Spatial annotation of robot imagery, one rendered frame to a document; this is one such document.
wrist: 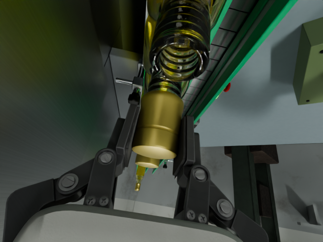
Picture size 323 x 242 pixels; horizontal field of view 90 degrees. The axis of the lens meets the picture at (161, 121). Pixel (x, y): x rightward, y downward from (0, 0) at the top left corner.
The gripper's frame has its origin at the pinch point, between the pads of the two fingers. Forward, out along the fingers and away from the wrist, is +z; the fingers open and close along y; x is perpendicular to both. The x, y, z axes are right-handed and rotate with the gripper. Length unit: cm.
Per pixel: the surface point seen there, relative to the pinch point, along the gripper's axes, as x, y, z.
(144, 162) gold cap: -9.7, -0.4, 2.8
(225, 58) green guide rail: -5.4, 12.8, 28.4
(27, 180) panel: -8.5, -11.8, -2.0
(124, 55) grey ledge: -13.1, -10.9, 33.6
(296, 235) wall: -234, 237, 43
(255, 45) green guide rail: 1.2, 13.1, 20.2
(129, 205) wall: -430, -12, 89
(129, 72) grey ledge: -18.5, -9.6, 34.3
